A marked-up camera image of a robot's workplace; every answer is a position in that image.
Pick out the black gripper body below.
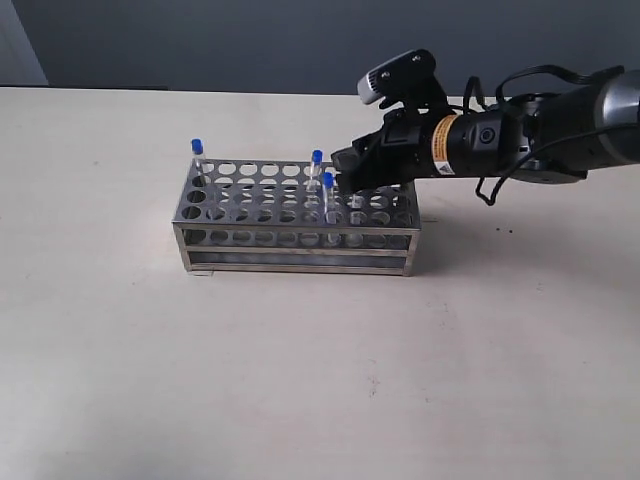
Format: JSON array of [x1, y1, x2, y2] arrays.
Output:
[[362, 109, 434, 189]]

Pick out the blue-capped test tube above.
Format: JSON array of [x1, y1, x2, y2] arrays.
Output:
[[322, 172, 340, 247], [191, 138, 208, 187], [305, 149, 323, 208], [346, 194, 366, 248]]

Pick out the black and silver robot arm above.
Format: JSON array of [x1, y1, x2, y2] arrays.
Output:
[[331, 66, 639, 205]]

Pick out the stainless steel test tube rack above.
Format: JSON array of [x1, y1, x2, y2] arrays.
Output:
[[172, 159, 421, 276]]

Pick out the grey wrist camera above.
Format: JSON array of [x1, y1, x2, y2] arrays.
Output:
[[357, 49, 436, 105]]

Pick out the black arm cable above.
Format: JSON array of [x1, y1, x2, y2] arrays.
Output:
[[444, 62, 640, 207]]

